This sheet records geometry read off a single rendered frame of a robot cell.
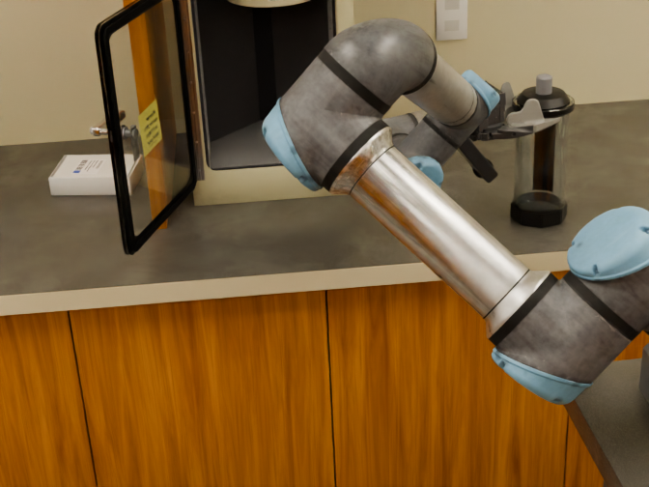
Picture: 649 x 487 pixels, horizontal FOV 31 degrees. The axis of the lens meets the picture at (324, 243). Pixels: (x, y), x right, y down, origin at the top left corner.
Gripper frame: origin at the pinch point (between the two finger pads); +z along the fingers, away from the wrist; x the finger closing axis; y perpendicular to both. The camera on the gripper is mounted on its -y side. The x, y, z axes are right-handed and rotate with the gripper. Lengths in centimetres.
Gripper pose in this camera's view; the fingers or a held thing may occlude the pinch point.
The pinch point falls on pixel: (541, 113)
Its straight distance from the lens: 210.3
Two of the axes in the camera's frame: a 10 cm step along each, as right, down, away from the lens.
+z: 9.3, -2.5, 2.5
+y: -1.1, -8.7, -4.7
